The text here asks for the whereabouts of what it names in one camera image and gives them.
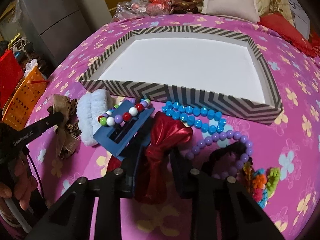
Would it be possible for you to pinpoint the clear plastic bag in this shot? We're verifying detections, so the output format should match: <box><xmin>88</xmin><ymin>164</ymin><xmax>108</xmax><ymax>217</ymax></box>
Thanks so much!
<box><xmin>112</xmin><ymin>0</ymin><xmax>171</xmax><ymax>22</ymax></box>

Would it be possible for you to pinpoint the purple bead bracelet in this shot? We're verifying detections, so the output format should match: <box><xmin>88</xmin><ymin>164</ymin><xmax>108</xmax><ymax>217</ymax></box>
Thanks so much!
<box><xmin>185</xmin><ymin>129</ymin><xmax>254</xmax><ymax>179</ymax></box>

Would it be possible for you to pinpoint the blue bead bracelet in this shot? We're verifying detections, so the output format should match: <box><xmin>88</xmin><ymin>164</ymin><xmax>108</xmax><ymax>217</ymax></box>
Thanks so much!
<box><xmin>161</xmin><ymin>100</ymin><xmax>225</xmax><ymax>133</ymax></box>

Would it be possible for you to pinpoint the blue hair claw clip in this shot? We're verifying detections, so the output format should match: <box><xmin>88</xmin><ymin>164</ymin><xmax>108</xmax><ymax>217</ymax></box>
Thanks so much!
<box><xmin>93</xmin><ymin>107</ymin><xmax>155</xmax><ymax>161</ymax></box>

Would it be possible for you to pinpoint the colourful flower bead bracelet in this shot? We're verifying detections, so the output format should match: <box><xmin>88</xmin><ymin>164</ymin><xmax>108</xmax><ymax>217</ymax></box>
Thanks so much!
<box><xmin>243</xmin><ymin>162</ymin><xmax>281</xmax><ymax>209</ymax></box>

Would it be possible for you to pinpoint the person's left hand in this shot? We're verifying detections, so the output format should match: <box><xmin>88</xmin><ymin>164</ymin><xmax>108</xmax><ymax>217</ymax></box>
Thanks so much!
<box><xmin>1</xmin><ymin>153</ymin><xmax>37</xmax><ymax>216</ymax></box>

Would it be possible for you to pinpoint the multicolour bead bracelet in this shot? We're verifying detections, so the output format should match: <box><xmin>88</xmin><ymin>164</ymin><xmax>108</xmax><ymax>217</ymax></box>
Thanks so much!
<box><xmin>97</xmin><ymin>98</ymin><xmax>151</xmax><ymax>127</ymax></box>

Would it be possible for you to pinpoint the red cushion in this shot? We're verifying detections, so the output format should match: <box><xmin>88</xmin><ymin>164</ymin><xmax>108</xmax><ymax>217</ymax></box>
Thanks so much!
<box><xmin>258</xmin><ymin>13</ymin><xmax>319</xmax><ymax>57</ymax></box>

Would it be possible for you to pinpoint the brown leopard ribbon scrunchie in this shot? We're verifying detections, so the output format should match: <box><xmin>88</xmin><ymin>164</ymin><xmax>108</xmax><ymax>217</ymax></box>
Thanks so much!
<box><xmin>47</xmin><ymin>94</ymin><xmax>81</xmax><ymax>160</ymax></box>

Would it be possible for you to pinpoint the white fluffy scrunchie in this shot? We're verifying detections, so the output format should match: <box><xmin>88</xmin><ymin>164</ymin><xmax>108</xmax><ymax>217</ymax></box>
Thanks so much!
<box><xmin>76</xmin><ymin>89</ymin><xmax>112</xmax><ymax>146</ymax></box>

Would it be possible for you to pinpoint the pink floral bedsheet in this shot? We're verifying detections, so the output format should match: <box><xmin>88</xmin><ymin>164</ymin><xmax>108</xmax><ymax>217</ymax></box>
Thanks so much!
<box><xmin>27</xmin><ymin>15</ymin><xmax>319</xmax><ymax>239</ymax></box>

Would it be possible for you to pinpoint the red box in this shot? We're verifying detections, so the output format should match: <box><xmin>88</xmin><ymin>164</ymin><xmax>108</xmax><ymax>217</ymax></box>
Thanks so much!
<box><xmin>0</xmin><ymin>50</ymin><xmax>24</xmax><ymax>109</ymax></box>

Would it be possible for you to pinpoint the chevron striped tray box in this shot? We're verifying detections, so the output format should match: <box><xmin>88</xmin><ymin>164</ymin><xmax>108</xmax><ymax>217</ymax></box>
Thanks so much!
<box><xmin>79</xmin><ymin>25</ymin><xmax>283</xmax><ymax>125</ymax></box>

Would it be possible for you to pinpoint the red satin bow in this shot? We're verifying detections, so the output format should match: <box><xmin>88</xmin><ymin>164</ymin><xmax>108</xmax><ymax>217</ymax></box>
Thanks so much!
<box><xmin>107</xmin><ymin>112</ymin><xmax>193</xmax><ymax>204</ymax></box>

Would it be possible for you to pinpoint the orange plastic basket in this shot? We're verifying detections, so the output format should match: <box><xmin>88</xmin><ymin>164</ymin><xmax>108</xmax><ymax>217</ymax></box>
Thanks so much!
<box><xmin>2</xmin><ymin>66</ymin><xmax>48</xmax><ymax>131</ymax></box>

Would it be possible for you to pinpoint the grey refrigerator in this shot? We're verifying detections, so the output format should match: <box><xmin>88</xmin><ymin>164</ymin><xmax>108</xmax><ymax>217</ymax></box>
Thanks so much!
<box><xmin>18</xmin><ymin>0</ymin><xmax>91</xmax><ymax>67</ymax></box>

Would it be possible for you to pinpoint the white pillow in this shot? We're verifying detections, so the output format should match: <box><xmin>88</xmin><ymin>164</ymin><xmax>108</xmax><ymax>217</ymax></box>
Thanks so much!
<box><xmin>202</xmin><ymin>0</ymin><xmax>260</xmax><ymax>23</ymax></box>

